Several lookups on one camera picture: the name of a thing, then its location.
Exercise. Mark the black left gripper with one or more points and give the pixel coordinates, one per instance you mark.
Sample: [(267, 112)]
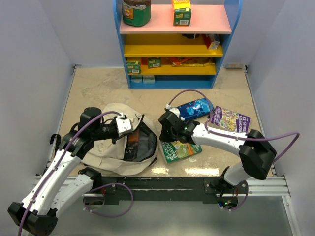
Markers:
[(117, 137)]

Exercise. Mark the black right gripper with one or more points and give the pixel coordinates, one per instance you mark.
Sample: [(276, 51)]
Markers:
[(164, 137)]

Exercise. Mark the green Treehouse book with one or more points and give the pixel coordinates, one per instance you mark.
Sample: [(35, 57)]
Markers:
[(174, 151)]

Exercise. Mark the beige canvas backpack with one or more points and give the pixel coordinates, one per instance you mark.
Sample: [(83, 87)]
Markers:
[(110, 147)]

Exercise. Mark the dark Tale of Two Cities book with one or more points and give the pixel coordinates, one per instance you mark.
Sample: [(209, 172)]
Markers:
[(141, 145)]

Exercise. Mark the blue pencil case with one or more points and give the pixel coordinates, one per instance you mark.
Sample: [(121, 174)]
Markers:
[(196, 109)]

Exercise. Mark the purple Treehouse book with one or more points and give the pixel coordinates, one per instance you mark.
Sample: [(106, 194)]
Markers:
[(230, 120)]

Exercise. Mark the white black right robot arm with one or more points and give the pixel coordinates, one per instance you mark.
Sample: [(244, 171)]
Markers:
[(255, 152)]

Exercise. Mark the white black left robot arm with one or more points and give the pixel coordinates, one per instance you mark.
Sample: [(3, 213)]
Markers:
[(39, 211)]

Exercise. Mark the light blue box right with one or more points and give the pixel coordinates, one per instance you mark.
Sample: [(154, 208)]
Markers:
[(148, 79)]

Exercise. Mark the light blue box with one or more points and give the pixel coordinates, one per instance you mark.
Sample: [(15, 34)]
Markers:
[(136, 78), (148, 79)]

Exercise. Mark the light blue box left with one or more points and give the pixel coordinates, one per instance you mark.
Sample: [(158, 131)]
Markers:
[(136, 78)]

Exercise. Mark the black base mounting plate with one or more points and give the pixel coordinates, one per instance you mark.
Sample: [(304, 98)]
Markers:
[(175, 189)]

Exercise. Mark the orange yellow snack packets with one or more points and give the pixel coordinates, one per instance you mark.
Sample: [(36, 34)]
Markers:
[(191, 61)]

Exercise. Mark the green box lower left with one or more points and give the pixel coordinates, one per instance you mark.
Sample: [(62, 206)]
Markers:
[(133, 66)]

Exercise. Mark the green box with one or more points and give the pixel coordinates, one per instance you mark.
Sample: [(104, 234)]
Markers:
[(154, 62), (133, 66)]

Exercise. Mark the green box lower middle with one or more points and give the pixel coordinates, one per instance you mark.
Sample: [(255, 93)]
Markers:
[(154, 62)]

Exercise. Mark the blue colourful shelf unit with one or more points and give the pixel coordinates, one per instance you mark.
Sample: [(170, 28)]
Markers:
[(159, 38)]

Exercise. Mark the small white pink eraser box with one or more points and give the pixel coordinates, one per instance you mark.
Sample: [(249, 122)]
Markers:
[(234, 66)]

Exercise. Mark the red white box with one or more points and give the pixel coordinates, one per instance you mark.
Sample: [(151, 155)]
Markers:
[(211, 41)]

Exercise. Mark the green yellow carton top shelf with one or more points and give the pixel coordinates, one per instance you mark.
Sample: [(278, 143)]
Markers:
[(181, 12)]

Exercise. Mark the green brown jar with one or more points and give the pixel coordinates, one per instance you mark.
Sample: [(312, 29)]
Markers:
[(136, 13)]

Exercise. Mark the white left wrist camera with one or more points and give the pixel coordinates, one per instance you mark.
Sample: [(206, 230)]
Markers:
[(124, 125)]

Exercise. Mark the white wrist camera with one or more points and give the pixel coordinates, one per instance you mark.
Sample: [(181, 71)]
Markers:
[(175, 111), (124, 125)]

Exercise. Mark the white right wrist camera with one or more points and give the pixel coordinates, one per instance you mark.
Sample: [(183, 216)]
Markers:
[(175, 111)]

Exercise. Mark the aluminium frame rail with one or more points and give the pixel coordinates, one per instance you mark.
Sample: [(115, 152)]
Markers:
[(266, 211)]

